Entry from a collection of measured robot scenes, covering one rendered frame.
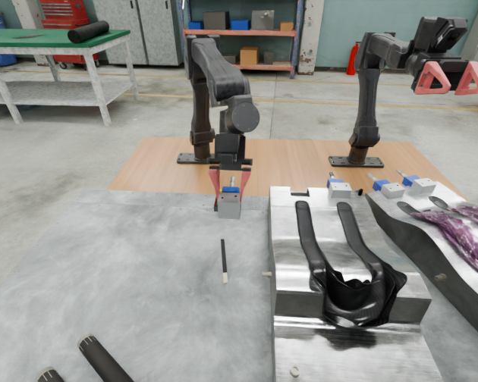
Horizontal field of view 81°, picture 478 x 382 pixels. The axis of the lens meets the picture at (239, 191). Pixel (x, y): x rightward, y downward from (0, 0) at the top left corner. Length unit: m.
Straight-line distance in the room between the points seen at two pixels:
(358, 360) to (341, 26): 5.83
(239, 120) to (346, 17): 5.61
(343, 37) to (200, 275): 5.73
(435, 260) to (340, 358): 0.35
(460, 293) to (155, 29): 5.97
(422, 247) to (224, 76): 0.60
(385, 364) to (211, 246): 0.44
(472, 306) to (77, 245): 0.92
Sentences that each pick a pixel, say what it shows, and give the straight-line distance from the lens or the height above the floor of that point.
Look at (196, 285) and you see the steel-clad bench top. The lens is 0.68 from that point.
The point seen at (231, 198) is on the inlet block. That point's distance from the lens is 0.64.
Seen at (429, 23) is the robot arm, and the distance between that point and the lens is 0.84.
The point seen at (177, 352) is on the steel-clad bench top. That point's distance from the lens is 0.62.
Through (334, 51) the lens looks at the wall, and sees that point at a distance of 6.15.
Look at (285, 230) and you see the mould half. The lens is 0.68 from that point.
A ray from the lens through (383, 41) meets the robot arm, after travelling 1.04.
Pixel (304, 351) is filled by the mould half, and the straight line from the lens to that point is 0.55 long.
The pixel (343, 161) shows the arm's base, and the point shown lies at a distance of 1.16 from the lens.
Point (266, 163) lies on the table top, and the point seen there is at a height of 0.80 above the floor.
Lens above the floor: 1.35
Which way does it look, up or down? 36 degrees down
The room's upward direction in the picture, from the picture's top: straight up
